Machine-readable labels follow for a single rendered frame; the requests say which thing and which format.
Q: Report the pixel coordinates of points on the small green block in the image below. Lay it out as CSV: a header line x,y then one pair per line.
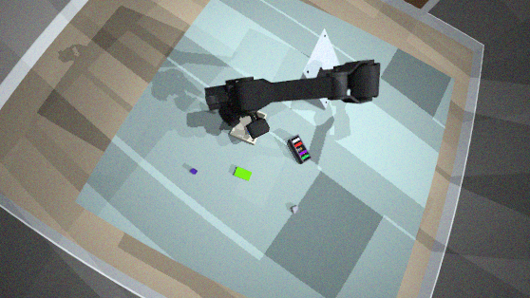
x,y
242,173

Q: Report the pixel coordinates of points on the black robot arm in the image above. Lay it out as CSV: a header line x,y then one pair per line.
x,y
244,96

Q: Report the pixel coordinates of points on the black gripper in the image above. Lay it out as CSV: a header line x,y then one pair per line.
x,y
257,127

